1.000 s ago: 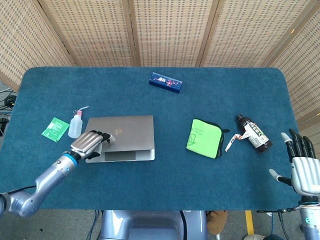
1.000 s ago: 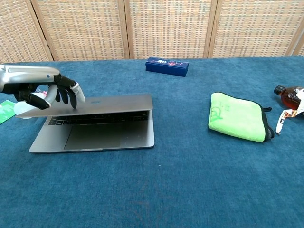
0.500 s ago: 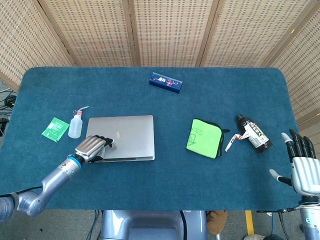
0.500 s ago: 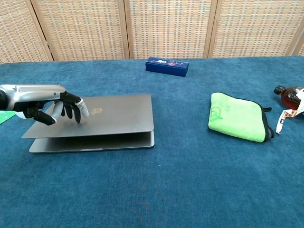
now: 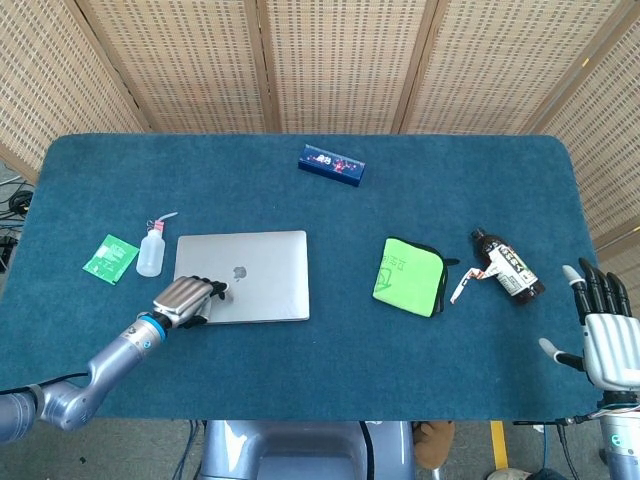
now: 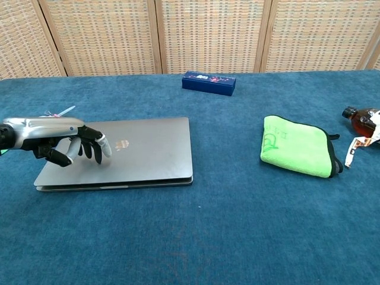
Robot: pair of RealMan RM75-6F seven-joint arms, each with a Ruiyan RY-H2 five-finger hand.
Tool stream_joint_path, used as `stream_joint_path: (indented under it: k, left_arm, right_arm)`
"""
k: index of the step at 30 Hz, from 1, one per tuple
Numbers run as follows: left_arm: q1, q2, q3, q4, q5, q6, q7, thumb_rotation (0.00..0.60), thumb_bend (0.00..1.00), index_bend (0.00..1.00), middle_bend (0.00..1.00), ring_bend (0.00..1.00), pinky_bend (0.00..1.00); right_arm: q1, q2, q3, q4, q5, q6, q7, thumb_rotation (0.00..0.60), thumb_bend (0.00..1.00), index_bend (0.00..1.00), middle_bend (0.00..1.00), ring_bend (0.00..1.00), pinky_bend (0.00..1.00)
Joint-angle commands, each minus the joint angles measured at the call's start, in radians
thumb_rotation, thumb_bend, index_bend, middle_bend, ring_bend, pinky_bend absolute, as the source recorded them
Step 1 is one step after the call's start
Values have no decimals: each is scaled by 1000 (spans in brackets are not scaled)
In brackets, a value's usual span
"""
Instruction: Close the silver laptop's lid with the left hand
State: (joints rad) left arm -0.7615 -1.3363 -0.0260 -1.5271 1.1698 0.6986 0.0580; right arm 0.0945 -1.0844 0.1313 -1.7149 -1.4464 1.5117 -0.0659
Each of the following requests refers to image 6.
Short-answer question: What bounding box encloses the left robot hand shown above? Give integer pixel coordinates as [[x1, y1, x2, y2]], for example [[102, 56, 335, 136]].
[[2, 117, 113, 168]]

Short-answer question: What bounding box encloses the silver laptop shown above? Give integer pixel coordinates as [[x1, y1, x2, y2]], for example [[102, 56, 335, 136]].
[[34, 117, 194, 192]]

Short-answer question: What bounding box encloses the bamboo screen panel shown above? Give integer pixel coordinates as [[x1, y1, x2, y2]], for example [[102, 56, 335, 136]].
[[259, 0, 380, 74], [38, 0, 163, 77], [361, 29, 380, 71], [0, 0, 68, 80], [154, 0, 271, 75]]

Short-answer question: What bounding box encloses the dark blue printed box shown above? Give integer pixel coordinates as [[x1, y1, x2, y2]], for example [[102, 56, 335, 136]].
[[181, 70, 237, 97]]

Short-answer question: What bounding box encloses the blue carpet table mat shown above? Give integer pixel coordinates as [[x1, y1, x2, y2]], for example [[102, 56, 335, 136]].
[[0, 69, 380, 285]]

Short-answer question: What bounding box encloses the green folded cloth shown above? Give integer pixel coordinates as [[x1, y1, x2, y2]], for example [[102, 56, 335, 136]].
[[259, 115, 346, 179]]

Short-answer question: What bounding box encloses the brown bottle with label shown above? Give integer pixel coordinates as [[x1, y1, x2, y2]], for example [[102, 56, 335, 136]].
[[341, 106, 380, 169]]

